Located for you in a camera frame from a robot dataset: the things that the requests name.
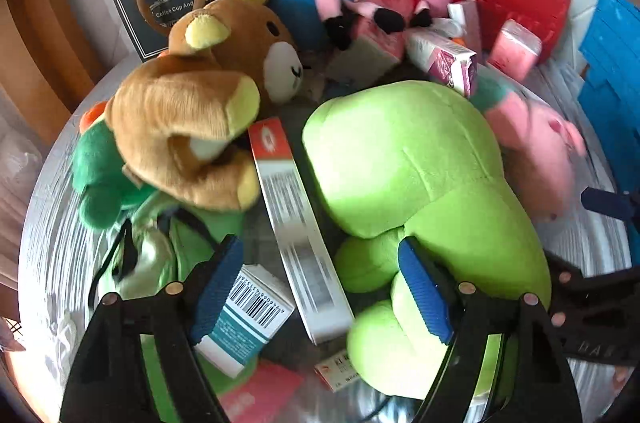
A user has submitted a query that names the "pink pig plush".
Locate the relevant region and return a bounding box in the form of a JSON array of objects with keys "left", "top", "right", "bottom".
[{"left": 470, "top": 66, "right": 587, "bottom": 221}]

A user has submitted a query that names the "lime green plush toy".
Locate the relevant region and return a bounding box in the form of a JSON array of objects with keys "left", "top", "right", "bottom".
[{"left": 302, "top": 80, "right": 551, "bottom": 399}]

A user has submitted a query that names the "brown teddy bear plush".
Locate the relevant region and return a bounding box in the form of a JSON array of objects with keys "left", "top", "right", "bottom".
[{"left": 105, "top": 0, "right": 304, "bottom": 210}]

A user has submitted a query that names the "white pink medicine box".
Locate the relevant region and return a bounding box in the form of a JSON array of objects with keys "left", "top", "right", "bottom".
[{"left": 405, "top": 30, "right": 477, "bottom": 98}]

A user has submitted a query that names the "teal white medicine box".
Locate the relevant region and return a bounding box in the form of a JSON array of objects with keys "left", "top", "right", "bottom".
[{"left": 195, "top": 265, "right": 295, "bottom": 379}]

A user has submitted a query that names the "long white orange box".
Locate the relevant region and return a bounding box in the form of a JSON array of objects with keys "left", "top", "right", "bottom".
[{"left": 248, "top": 117, "right": 354, "bottom": 345}]

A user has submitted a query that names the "blue folding storage crate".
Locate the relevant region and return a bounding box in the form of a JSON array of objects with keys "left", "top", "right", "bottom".
[{"left": 577, "top": 0, "right": 640, "bottom": 266}]

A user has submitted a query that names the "pink wet wipes pack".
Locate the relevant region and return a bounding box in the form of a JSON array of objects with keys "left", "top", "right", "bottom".
[{"left": 221, "top": 359, "right": 303, "bottom": 423}]

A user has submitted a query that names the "small red white box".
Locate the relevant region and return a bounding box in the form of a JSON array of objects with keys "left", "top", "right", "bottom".
[{"left": 314, "top": 349, "right": 360, "bottom": 393}]

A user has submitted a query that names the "blue striped bed sheet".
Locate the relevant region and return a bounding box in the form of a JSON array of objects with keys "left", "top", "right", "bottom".
[{"left": 18, "top": 59, "right": 631, "bottom": 422}]

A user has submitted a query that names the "green frog plush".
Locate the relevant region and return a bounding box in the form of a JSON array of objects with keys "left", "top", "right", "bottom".
[{"left": 72, "top": 101, "right": 155, "bottom": 230}]

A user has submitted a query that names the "pink tissue pack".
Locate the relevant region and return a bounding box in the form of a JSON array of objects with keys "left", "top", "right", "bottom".
[{"left": 488, "top": 19, "right": 542, "bottom": 83}]

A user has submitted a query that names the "white tall box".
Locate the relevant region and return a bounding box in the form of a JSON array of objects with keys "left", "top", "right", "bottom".
[{"left": 448, "top": 0, "right": 483, "bottom": 58}]

